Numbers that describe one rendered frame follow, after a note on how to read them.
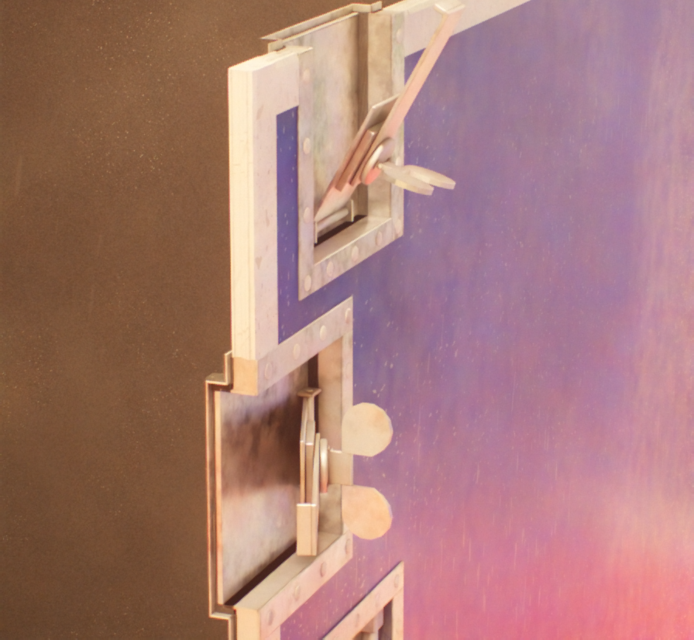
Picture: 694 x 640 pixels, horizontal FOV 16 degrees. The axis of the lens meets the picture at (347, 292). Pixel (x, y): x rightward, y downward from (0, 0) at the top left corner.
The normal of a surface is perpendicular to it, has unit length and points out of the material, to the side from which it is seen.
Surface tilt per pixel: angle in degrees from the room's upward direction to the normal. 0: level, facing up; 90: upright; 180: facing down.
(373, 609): 90
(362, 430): 89
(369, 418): 89
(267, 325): 90
